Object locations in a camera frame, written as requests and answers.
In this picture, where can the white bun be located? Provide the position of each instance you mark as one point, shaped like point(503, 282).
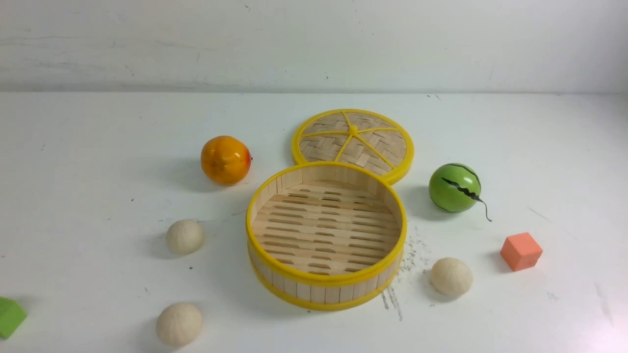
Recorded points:
point(451, 277)
point(185, 237)
point(179, 324)

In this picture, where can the yellow-rimmed bamboo steamer tray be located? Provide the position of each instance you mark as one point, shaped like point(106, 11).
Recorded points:
point(326, 235)

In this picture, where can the yellow-rimmed woven steamer lid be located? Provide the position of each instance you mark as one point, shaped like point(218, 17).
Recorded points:
point(358, 137)

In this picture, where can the orange toy fruit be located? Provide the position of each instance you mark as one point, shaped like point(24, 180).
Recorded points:
point(225, 160)

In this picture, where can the green toy watermelon ball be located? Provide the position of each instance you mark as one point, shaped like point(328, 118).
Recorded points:
point(455, 187)

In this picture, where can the orange cube block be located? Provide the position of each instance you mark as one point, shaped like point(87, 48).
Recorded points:
point(520, 251)

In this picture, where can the green cube block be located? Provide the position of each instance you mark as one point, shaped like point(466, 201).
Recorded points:
point(11, 316)

